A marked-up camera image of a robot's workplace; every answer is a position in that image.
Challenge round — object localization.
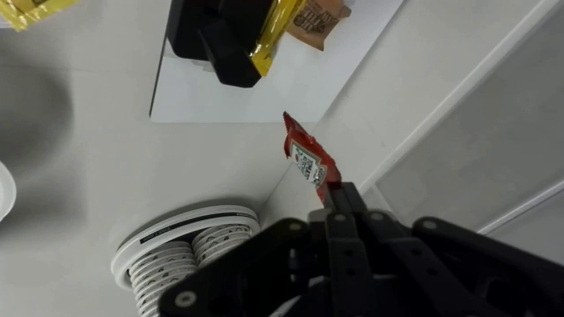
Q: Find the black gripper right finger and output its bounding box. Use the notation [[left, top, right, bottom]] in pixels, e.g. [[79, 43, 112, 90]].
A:
[[341, 182, 564, 317]]

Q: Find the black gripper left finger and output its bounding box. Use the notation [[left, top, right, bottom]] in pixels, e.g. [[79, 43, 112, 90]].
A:
[[156, 182, 377, 317]]

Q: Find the red ketchup packet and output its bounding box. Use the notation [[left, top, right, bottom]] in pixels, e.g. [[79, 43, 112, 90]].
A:
[[280, 112, 343, 208]]

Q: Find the long yellow mayonnaise packet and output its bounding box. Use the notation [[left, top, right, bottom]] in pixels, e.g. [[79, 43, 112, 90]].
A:
[[246, 0, 306, 78]]

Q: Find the brown condiment packet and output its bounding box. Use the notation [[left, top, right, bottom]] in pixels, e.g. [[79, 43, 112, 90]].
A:
[[285, 0, 352, 53]]

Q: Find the round white tray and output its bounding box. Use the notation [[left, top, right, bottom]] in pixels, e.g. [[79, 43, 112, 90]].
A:
[[109, 203, 262, 293]]

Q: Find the short stack of paper cups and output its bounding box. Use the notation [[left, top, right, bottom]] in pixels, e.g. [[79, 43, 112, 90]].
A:
[[192, 222, 260, 270]]

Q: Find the tall stack of paper cups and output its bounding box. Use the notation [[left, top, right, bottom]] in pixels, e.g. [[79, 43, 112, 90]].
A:
[[126, 240, 200, 317]]

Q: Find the black holder block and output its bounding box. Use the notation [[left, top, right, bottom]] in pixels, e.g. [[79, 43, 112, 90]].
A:
[[165, 0, 278, 90]]

